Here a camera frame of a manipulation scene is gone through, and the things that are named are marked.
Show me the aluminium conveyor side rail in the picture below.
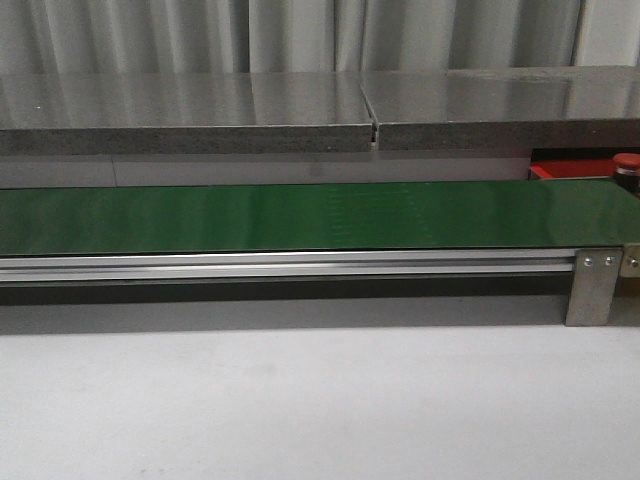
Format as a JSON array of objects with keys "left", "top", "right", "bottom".
[{"left": 1, "top": 248, "right": 577, "bottom": 284}]

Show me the red plastic tray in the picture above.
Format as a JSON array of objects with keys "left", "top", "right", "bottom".
[{"left": 529, "top": 157, "right": 615, "bottom": 181}]

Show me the grey stone shelf slab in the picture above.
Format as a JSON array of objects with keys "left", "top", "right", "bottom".
[
  {"left": 361, "top": 66, "right": 639, "bottom": 151},
  {"left": 1, "top": 73, "right": 373, "bottom": 156}
]

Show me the left grey stone shelf slab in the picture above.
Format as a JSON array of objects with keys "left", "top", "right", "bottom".
[{"left": 1, "top": 73, "right": 373, "bottom": 156}]

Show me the steel conveyor support bracket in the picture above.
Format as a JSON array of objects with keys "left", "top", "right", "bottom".
[{"left": 565, "top": 248, "right": 622, "bottom": 327}]

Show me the right grey stone shelf slab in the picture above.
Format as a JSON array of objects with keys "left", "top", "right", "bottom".
[{"left": 361, "top": 66, "right": 639, "bottom": 151}]

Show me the green conveyor belt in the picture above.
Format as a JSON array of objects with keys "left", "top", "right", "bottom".
[{"left": 1, "top": 180, "right": 639, "bottom": 257}]

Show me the grey pleated curtain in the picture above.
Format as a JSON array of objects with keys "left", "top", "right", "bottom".
[{"left": 1, "top": 1, "right": 639, "bottom": 75}]

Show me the red mushroom push button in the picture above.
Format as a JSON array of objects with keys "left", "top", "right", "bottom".
[{"left": 613, "top": 153, "right": 640, "bottom": 195}]

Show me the steel end bracket plate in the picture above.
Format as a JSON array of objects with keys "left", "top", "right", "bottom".
[{"left": 619, "top": 243, "right": 640, "bottom": 278}]

